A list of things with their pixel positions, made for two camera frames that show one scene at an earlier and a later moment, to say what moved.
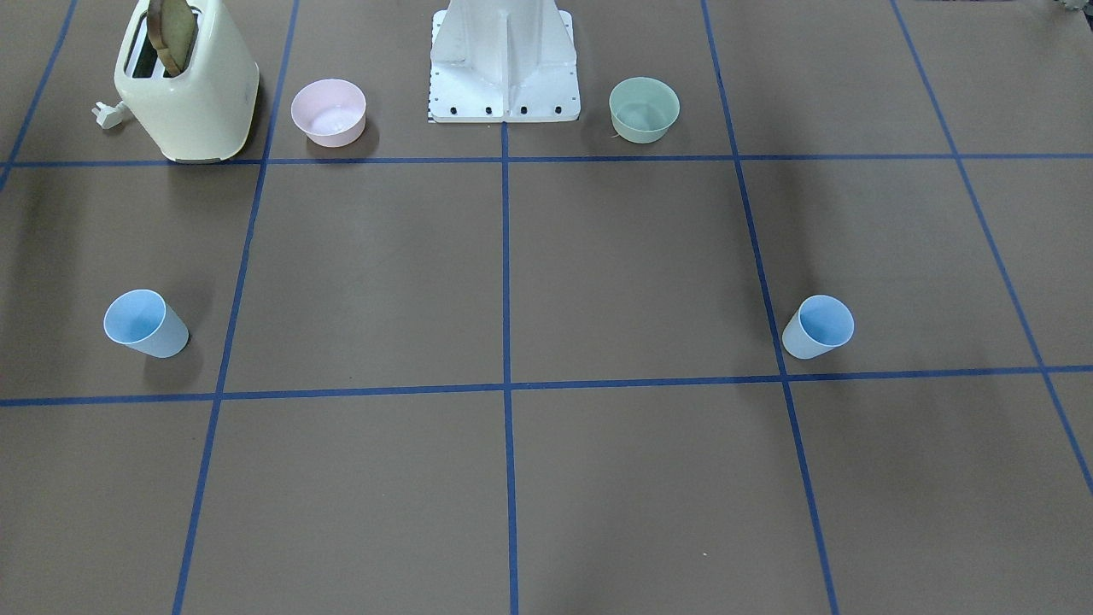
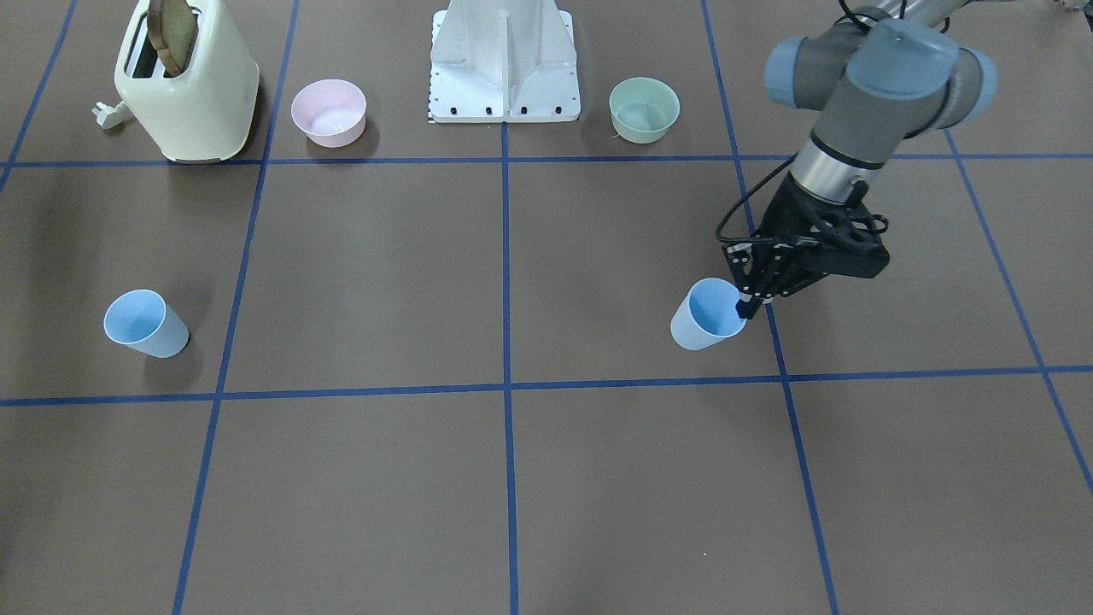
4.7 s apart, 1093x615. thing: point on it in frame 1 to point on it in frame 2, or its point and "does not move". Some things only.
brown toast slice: [171, 25] does not move
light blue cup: [822, 323] to [707, 314]
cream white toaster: [204, 114] does not move
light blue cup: [147, 323] does not move
